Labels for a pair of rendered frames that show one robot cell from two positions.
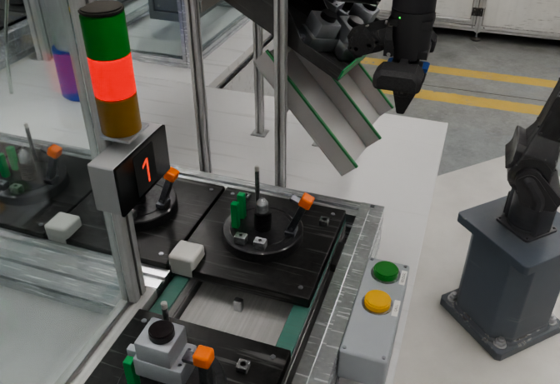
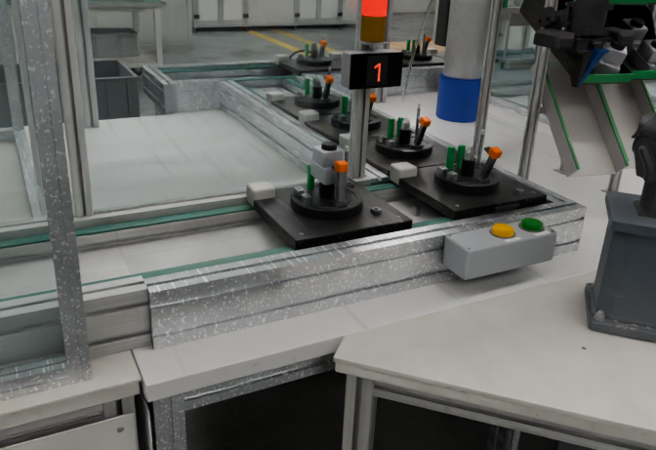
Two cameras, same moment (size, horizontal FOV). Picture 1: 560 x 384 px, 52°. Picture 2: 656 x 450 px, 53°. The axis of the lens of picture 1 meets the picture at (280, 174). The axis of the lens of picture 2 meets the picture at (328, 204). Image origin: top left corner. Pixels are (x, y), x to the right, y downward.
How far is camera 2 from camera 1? 79 cm
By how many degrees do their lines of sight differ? 39
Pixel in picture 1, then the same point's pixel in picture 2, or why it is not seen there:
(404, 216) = not seen: hidden behind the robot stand
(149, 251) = (386, 164)
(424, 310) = (565, 287)
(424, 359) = (527, 302)
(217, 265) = (417, 182)
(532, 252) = (634, 219)
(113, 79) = (370, 1)
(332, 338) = (448, 230)
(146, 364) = (314, 164)
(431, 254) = not seen: hidden behind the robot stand
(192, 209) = (435, 160)
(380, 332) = (484, 241)
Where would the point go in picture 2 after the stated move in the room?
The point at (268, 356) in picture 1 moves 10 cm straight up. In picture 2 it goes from (396, 216) to (400, 166)
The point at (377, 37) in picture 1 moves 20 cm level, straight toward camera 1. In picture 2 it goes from (558, 14) to (480, 19)
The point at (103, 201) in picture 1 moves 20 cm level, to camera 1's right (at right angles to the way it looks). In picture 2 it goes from (344, 77) to (425, 97)
